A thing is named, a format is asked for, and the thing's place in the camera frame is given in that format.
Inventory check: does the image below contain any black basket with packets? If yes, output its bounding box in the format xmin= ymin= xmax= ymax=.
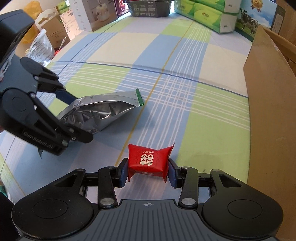
xmin=123 ymin=0 xmax=172 ymax=18

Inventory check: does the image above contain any plaid tablecloth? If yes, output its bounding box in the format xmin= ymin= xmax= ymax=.
xmin=1 ymin=13 xmax=251 ymax=202

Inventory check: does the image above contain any cow picture milk box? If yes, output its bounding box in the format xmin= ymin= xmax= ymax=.
xmin=235 ymin=0 xmax=286 ymax=41

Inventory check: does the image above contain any yellow plastic bag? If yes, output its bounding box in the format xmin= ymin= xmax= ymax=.
xmin=21 ymin=1 xmax=43 ymax=44

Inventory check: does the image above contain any green tissue pack stack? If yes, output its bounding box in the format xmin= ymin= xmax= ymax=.
xmin=174 ymin=0 xmax=241 ymax=34

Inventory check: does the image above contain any silver foil bag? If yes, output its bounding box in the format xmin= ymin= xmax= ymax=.
xmin=57 ymin=89 xmax=144 ymax=135

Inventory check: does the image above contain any brown cardboard box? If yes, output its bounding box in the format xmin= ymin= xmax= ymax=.
xmin=243 ymin=25 xmax=296 ymax=241

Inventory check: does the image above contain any brown carton with hang tab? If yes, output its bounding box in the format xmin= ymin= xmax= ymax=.
xmin=35 ymin=8 xmax=70 ymax=51

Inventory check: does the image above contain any red candy packet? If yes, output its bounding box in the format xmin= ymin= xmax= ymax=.
xmin=128 ymin=144 xmax=174 ymax=183

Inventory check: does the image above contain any clear printed plastic bag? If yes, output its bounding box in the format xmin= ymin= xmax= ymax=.
xmin=25 ymin=29 xmax=55 ymax=67

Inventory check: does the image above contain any white appliance box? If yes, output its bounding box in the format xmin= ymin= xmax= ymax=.
xmin=69 ymin=0 xmax=117 ymax=32

